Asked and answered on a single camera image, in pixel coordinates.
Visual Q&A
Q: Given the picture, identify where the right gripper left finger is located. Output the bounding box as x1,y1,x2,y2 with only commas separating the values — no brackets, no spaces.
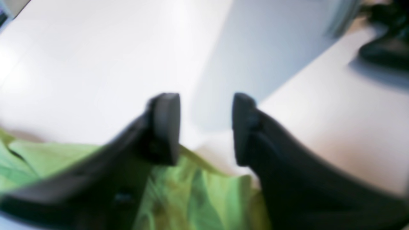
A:
1,93,181,230

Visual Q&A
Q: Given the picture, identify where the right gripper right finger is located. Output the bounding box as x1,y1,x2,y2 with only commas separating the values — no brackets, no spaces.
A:
232,93,408,230

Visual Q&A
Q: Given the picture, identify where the green t-shirt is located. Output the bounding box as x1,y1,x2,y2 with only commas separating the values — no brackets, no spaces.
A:
0,130,272,230

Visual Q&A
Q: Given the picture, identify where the black game controller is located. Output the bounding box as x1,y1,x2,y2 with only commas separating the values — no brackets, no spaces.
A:
358,0,409,71

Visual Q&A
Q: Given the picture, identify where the grey partition panel left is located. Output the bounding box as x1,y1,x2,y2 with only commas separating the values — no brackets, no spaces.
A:
325,0,362,38

